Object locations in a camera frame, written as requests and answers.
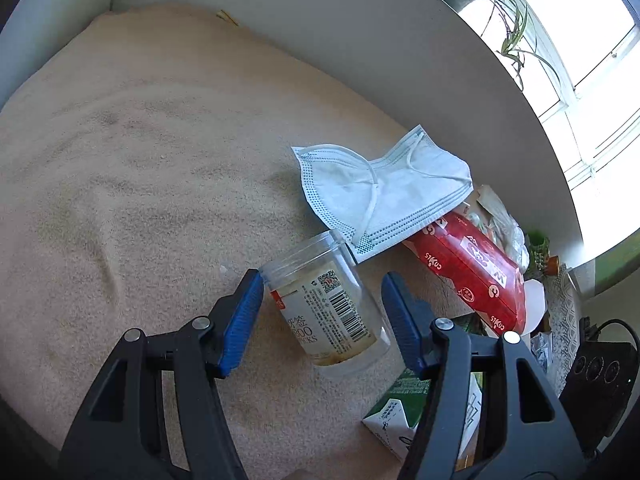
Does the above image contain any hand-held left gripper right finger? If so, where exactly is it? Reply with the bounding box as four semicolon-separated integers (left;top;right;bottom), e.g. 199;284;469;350
381;271;586;480

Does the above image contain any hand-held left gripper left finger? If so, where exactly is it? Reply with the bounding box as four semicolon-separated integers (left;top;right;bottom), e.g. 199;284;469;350
57;268;266;480

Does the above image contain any clear plastic jar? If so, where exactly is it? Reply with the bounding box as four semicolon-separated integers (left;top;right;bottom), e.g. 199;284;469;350
258;229;396;380

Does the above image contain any white lace cloth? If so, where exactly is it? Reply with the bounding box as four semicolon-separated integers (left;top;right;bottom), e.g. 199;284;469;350
542;262;583;391

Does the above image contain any red snack packet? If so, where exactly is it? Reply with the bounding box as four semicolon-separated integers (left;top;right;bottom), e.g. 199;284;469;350
402;202;528;338

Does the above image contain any green and white carton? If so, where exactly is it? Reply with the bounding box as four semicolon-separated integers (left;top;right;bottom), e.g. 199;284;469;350
361;367;483;463

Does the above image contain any blue face mask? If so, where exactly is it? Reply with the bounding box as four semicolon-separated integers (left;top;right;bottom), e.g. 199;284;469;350
291;124;474;264

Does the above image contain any crumpled clear plastic wrapper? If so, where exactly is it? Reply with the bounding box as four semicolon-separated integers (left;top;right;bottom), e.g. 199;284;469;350
467;185;531;273

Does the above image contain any small green plant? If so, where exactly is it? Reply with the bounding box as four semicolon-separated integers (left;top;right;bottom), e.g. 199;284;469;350
525;230;551;276

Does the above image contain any beige blanket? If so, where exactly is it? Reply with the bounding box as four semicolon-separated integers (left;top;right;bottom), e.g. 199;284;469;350
0;2;551;480

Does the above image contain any white window frame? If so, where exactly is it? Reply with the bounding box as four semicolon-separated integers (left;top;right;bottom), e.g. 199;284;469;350
400;0;640;261

